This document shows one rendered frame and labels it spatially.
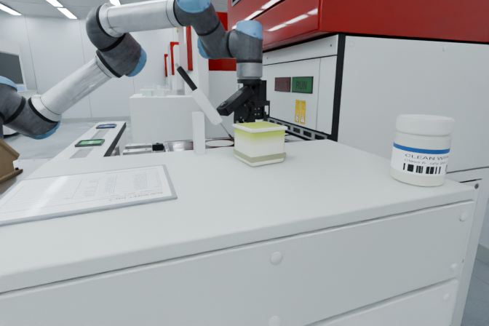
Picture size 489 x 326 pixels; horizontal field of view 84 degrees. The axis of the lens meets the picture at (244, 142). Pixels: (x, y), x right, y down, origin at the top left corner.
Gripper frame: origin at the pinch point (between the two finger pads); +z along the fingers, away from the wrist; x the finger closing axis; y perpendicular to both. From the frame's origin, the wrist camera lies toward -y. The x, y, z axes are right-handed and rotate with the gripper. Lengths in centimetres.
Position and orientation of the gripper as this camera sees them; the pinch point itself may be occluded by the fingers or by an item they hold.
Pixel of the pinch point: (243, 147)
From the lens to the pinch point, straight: 81.5
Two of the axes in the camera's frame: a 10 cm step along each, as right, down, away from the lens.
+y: 8.2, -1.3, 5.6
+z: 0.0, 9.8, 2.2
